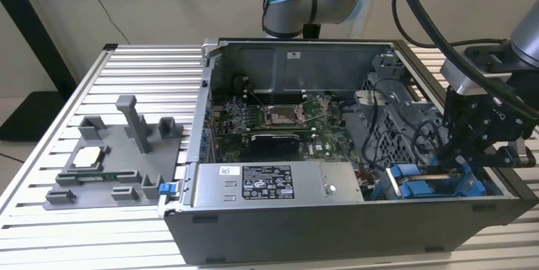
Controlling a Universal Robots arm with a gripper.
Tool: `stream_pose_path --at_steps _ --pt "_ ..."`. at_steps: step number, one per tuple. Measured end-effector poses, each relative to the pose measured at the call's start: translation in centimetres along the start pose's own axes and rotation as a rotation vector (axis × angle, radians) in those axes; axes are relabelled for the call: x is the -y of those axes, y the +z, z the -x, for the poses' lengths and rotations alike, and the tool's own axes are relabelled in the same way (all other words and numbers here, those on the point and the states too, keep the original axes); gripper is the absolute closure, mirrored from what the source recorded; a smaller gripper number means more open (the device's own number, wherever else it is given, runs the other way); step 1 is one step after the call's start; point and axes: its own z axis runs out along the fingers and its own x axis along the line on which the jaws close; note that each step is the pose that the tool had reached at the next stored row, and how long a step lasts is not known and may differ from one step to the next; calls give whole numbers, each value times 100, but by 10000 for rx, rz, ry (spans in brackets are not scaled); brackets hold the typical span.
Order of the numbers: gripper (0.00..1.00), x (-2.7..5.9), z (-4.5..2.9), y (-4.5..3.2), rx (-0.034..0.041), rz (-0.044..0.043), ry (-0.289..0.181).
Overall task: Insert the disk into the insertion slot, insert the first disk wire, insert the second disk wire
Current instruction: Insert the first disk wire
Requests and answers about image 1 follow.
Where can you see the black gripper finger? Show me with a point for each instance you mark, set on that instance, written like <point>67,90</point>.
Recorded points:
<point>460,148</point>
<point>511,158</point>

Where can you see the hard disk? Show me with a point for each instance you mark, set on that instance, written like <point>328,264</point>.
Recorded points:
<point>404,170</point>

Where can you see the blue carrier in disk bay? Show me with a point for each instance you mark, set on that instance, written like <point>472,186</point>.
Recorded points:
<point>416,190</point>

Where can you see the grey perforated drive cage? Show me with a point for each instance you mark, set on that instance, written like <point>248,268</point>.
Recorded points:
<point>387,137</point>

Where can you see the green motherboard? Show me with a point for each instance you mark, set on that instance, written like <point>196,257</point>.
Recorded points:
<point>332,144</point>

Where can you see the black open PC case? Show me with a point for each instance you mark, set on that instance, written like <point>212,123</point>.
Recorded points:
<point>320,235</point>

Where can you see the CPU socket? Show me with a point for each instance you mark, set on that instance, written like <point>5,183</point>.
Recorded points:
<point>282,115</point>

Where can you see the black graphics card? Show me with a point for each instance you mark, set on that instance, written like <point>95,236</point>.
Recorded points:
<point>274,145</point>

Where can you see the thin metal locking lever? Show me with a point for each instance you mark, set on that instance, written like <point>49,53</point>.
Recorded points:
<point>256,97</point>

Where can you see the silver power supply unit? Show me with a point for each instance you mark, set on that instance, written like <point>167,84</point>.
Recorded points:
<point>211,185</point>

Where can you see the blue case latch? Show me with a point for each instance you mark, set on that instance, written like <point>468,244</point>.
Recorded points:
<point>167,188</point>

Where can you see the grey parts rack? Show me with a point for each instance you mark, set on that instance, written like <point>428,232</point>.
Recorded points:
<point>122,162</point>

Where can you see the green RAM stick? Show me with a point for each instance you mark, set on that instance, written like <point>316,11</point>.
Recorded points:
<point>110,175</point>

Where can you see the silver CPU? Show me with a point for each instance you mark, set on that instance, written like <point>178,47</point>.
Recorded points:
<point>87,157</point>

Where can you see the black table corner cap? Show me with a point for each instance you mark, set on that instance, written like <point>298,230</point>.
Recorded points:
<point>110,46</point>

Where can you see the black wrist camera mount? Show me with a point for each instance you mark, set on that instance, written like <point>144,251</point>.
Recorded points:
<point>484,57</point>

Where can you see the black upright post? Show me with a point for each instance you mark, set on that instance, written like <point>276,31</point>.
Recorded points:
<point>33,30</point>

